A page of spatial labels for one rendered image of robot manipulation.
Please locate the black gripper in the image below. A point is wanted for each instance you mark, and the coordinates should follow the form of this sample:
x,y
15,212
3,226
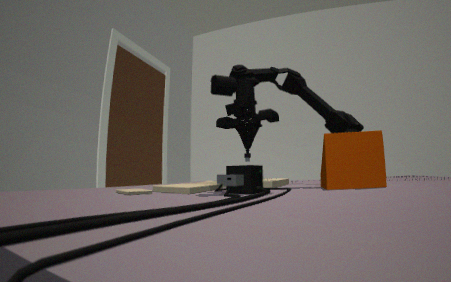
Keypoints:
x,y
248,128

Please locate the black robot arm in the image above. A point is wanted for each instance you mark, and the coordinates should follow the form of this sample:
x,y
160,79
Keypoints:
x,y
243,80

